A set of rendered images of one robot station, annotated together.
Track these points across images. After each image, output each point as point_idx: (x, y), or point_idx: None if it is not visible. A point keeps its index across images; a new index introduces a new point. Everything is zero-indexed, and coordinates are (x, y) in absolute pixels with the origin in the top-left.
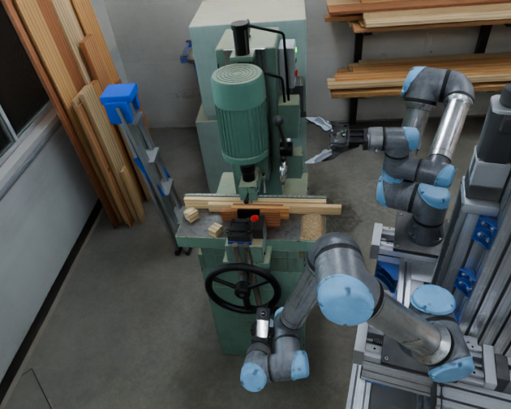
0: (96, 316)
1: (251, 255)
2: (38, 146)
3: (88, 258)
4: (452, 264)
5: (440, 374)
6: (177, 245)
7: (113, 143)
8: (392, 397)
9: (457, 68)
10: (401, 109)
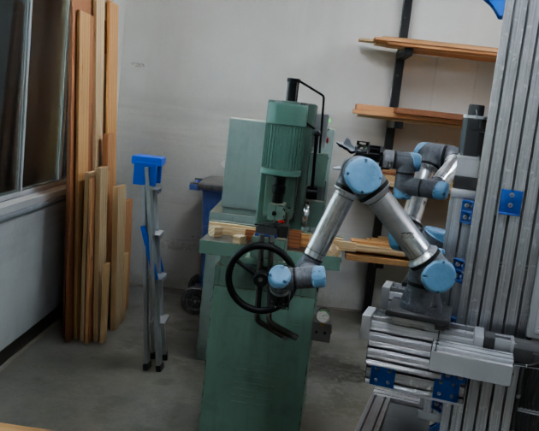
0: (39, 398)
1: None
2: (36, 204)
3: (31, 357)
4: (447, 255)
5: (429, 271)
6: (148, 356)
7: (104, 234)
8: None
9: None
10: None
